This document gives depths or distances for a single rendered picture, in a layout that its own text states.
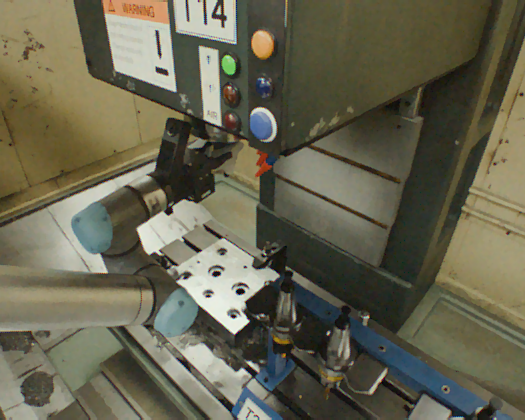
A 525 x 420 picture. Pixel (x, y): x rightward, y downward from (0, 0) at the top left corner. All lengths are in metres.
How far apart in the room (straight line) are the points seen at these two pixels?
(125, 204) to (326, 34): 0.41
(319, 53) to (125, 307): 0.40
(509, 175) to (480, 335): 0.63
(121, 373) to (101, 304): 0.74
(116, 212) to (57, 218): 1.15
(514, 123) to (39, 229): 1.77
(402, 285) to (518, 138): 0.58
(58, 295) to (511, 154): 1.29
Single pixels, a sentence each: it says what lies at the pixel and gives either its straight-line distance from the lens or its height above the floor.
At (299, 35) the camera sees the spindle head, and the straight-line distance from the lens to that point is 0.37.
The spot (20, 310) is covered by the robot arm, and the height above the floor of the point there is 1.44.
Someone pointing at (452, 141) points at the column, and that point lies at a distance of 1.05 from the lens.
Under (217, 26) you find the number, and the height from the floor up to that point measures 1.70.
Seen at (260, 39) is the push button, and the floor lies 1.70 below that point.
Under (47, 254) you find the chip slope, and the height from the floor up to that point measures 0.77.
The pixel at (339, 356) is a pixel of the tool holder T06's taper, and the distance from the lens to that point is 0.64.
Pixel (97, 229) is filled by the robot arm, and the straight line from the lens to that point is 0.63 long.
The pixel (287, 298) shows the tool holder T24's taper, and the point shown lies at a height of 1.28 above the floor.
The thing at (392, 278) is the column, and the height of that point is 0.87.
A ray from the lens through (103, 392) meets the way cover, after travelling 1.27.
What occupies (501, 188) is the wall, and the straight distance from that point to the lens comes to 1.45.
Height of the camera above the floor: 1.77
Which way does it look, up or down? 36 degrees down
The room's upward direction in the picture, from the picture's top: 1 degrees clockwise
